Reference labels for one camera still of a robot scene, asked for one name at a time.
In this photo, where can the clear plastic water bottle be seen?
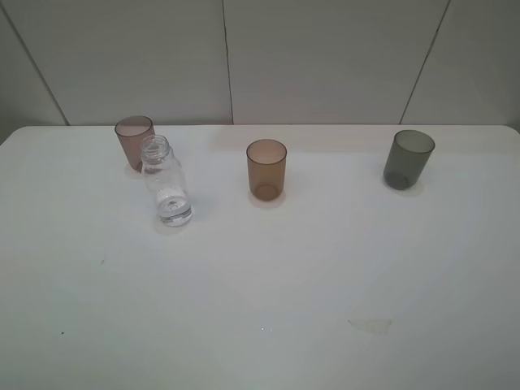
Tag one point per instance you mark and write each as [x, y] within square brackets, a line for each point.
[165, 180]

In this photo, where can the brown translucent plastic cup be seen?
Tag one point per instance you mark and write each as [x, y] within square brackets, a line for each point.
[266, 161]

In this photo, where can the pink translucent plastic cup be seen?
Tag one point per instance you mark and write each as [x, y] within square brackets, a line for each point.
[131, 131]

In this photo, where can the grey translucent plastic cup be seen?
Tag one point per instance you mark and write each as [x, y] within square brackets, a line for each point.
[407, 158]

